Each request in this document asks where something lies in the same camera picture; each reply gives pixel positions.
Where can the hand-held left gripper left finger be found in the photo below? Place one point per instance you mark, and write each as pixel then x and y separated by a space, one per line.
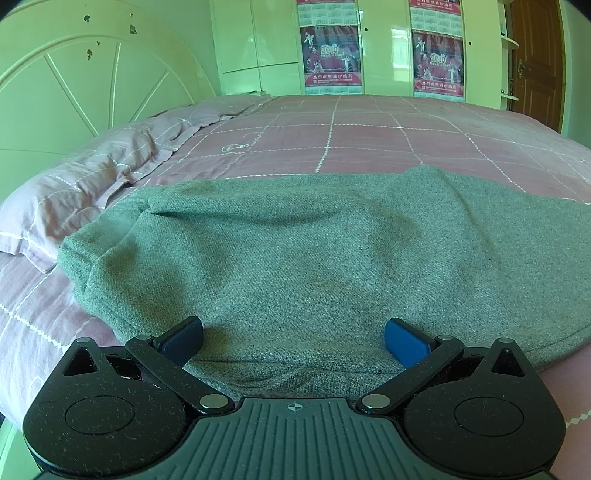
pixel 184 339

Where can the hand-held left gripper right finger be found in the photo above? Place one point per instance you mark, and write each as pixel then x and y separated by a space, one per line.
pixel 404 341

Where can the green pants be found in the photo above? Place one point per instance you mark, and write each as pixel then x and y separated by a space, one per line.
pixel 300 254

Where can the pink checked pillow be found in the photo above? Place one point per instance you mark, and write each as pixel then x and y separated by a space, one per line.
pixel 212 113
pixel 83 184

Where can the bed with pink checked sheet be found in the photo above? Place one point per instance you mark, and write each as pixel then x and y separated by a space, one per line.
pixel 369 138

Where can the cream wooden headboard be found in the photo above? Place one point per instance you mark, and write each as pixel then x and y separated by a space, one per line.
pixel 92 78

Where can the cream glossy wardrobe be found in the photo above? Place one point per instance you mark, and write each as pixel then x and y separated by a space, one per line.
pixel 383 55

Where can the cream corner shelf unit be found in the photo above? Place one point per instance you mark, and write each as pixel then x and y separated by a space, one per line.
pixel 508 44

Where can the brown wooden door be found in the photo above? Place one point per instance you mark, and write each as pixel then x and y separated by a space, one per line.
pixel 538 55

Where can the red wall poster with calendar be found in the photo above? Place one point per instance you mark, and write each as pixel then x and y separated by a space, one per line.
pixel 325 11
pixel 436 14
pixel 330 60
pixel 437 64

